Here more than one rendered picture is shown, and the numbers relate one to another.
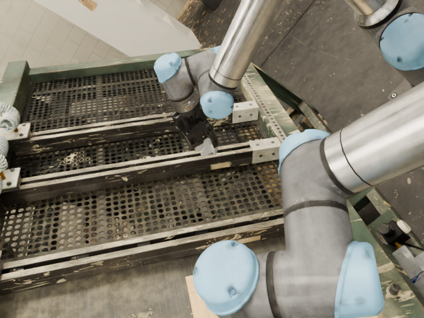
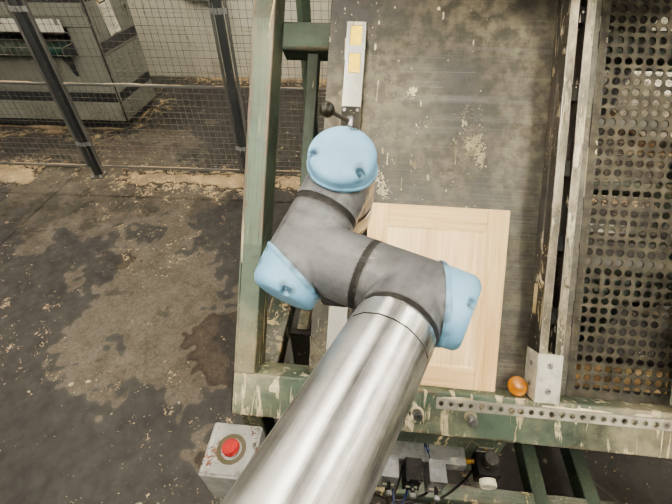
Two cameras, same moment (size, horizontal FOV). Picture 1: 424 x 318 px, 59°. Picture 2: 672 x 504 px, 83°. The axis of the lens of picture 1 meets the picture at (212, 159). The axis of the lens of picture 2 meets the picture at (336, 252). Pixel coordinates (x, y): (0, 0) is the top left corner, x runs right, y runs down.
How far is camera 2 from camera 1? 0.29 m
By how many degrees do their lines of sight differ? 53
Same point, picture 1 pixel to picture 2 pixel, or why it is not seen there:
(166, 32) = not seen: outside the picture
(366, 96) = not seen: outside the picture
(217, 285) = (323, 142)
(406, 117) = (336, 383)
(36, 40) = not seen: outside the picture
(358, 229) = (501, 428)
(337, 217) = (337, 285)
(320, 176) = (381, 285)
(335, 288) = (275, 244)
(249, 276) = (317, 172)
